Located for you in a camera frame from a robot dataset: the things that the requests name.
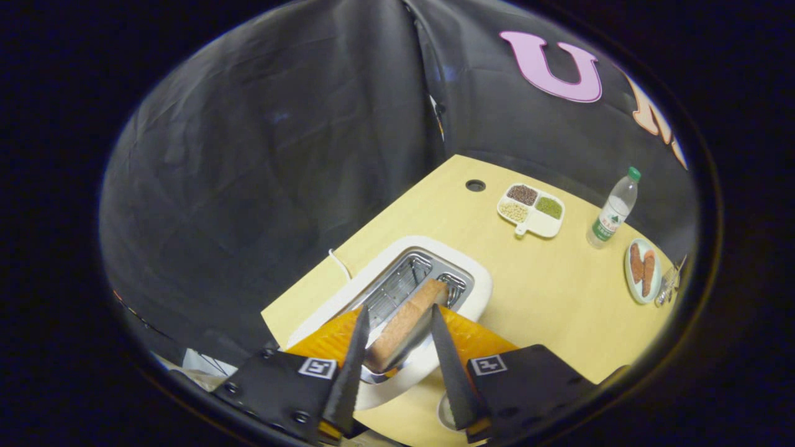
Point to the round white plate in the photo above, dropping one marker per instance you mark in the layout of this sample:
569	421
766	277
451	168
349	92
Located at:
446	413

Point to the clear water bottle green cap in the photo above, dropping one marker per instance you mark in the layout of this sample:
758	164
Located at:
612	214

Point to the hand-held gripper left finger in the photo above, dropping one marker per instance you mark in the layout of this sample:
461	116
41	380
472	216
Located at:
348	391

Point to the reddish brown meat piece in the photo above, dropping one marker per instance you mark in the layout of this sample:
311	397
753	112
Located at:
649	273

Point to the white toaster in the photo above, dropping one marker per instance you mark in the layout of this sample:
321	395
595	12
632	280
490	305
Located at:
478	288

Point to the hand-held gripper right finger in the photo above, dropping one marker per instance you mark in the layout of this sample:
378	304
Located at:
456	391

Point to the white divided bean tray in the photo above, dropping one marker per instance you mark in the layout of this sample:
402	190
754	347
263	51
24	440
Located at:
540	225

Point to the light blue plate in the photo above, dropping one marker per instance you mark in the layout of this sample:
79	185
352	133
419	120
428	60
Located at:
657	273

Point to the dark brown meat piece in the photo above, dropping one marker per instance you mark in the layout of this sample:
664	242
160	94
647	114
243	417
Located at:
636	264

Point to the toasted bread slice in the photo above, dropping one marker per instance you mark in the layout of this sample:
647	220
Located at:
404	323

